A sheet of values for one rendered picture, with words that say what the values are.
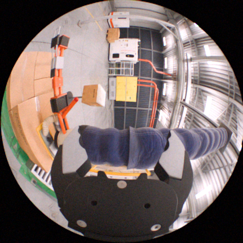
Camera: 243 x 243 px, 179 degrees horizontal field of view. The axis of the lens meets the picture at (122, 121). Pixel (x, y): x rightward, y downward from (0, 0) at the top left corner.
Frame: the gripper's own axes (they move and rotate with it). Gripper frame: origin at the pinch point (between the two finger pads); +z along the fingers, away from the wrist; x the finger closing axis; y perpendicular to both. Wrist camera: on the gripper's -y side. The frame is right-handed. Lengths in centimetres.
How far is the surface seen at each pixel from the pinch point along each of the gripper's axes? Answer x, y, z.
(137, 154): 5.8, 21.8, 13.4
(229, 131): 125, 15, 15
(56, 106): -31.8, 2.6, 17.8
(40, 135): -44.6, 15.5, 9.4
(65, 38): -31, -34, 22
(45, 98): -63, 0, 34
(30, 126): -63, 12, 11
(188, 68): 153, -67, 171
